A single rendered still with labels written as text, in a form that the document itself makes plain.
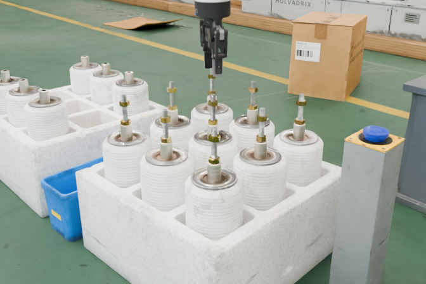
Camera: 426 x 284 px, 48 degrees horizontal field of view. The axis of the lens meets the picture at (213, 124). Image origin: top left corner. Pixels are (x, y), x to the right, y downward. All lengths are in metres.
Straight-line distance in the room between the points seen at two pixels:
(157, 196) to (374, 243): 0.37
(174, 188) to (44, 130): 0.44
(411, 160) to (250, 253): 0.57
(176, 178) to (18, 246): 0.44
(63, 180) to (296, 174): 0.53
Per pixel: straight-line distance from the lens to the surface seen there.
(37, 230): 1.17
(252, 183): 0.83
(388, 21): 2.94
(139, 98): 1.27
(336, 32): 1.92
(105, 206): 0.93
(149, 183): 0.84
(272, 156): 0.85
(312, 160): 0.92
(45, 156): 1.15
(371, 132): 0.79
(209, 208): 0.75
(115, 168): 0.93
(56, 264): 1.06
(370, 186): 0.80
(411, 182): 1.26
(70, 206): 1.06
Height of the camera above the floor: 0.62
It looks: 22 degrees down
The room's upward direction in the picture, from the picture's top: straight up
